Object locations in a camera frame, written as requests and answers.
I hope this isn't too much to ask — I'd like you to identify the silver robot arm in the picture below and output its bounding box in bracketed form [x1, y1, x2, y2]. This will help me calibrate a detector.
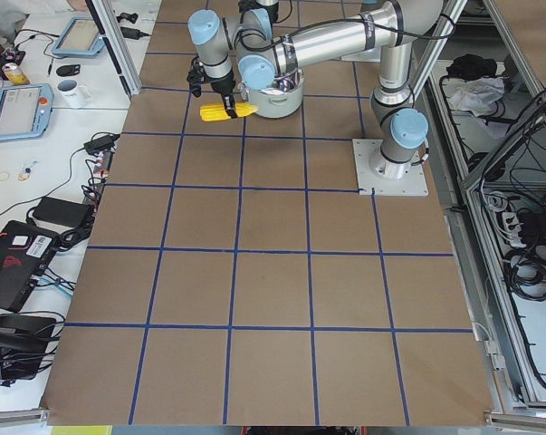
[187, 1, 443, 179]
[238, 0, 279, 24]

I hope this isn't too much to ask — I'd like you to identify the blue teach pendant near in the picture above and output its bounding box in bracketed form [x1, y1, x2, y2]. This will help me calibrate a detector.
[0, 83, 53, 142]

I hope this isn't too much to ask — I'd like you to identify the blue teach pendant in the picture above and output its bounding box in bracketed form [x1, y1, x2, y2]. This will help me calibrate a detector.
[52, 17, 105, 58]
[0, 83, 53, 142]

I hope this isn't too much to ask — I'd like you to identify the black power adapter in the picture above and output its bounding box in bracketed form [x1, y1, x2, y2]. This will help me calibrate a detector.
[32, 197, 93, 227]

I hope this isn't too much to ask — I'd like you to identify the yellow drink can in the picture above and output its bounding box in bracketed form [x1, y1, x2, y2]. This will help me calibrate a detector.
[2, 63, 30, 86]

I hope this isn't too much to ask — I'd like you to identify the white mug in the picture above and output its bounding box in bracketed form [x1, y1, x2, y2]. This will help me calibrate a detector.
[57, 79, 91, 109]

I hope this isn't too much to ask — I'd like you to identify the yellow corn cob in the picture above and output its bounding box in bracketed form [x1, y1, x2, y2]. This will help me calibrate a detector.
[199, 102, 258, 122]

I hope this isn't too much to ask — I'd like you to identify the aluminium frame post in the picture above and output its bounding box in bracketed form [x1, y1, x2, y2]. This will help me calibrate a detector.
[86, 0, 142, 98]

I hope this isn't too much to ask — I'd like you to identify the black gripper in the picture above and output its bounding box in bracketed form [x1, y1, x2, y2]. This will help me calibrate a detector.
[210, 74, 237, 119]

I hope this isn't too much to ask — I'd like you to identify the black computer mouse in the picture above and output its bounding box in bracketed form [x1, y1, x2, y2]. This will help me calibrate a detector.
[56, 63, 81, 77]

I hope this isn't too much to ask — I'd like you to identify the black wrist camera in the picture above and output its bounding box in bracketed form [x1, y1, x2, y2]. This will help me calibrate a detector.
[187, 56, 206, 98]

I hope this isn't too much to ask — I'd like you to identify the blue teach pendant far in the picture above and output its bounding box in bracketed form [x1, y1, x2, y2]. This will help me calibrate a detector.
[52, 17, 105, 58]

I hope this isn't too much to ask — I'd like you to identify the black laptop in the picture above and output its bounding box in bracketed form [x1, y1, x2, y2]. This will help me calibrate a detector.
[0, 220, 59, 313]

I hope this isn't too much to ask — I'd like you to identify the white crumpled cloth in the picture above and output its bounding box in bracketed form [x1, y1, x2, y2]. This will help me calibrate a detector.
[448, 78, 504, 116]

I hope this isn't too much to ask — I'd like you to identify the black cloth bundle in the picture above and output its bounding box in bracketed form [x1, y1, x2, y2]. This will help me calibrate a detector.
[446, 53, 497, 81]

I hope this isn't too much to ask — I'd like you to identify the pale green electric pot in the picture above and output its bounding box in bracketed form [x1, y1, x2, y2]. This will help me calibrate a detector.
[238, 68, 305, 119]

